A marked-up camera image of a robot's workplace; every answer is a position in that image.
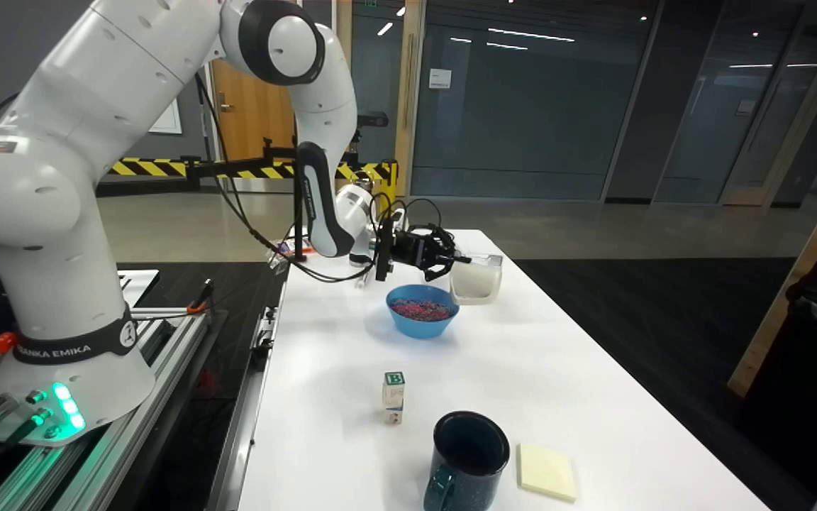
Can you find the yellow sticky note pad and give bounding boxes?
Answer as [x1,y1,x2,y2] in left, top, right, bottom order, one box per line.
[514,439,583,506]

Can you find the blue bowl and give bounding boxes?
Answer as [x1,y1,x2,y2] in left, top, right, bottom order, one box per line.
[384,282,462,340]

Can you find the wooden door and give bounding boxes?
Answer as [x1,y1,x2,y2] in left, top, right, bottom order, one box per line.
[208,58,302,164]

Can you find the yellow black hazard stripe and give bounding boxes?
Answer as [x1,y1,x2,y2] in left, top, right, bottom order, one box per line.
[107,154,401,188]

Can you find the multicoloured beads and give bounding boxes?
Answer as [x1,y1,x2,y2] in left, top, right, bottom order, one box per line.
[395,293,453,320]

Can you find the aluminium mounting rail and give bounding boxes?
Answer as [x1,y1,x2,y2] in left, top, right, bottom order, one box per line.
[0,307,241,511]

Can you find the black camera stand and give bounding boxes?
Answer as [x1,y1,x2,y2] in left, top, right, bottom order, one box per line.
[184,139,314,268]

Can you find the dark blue mug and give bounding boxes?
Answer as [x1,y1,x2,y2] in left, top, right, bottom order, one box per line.
[424,410,514,511]

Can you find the white ceramic cup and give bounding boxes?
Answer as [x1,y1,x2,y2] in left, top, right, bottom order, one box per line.
[452,251,509,307]

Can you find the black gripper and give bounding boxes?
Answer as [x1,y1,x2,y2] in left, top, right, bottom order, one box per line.
[390,225,475,282]

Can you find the white paper sign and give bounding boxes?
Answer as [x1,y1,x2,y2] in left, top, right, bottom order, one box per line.
[427,65,458,93]

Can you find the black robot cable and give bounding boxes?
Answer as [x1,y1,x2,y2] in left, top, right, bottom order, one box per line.
[192,69,377,286]

